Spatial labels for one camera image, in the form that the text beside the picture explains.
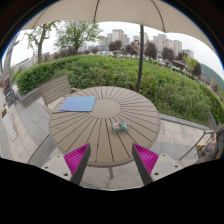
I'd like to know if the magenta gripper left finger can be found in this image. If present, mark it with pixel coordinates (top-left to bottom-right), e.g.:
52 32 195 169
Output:
41 143 92 186

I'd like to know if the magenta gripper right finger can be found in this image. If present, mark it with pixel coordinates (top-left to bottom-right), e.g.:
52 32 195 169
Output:
131 142 184 186

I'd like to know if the blue mouse pad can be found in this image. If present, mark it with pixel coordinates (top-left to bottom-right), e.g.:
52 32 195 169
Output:
60 96 96 112

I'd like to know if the grey chair near table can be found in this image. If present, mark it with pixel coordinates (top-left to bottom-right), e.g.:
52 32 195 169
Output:
28 135 56 167

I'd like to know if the round slatted patio table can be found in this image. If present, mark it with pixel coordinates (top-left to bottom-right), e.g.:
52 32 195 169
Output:
49 86 160 169

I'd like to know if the chair on right edge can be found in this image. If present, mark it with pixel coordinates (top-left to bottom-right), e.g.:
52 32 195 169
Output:
182 113 224 164

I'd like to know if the slatted outdoor bench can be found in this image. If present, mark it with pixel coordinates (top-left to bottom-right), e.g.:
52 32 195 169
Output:
39 75 78 114

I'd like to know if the green hedge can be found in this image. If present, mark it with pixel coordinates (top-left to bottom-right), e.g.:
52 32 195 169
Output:
15 55 224 124

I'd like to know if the dark umbrella pole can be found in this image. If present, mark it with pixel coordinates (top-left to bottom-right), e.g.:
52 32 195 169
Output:
136 25 144 93

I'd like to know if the beige patio umbrella canopy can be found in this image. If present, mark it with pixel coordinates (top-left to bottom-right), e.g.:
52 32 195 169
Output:
22 0 216 52

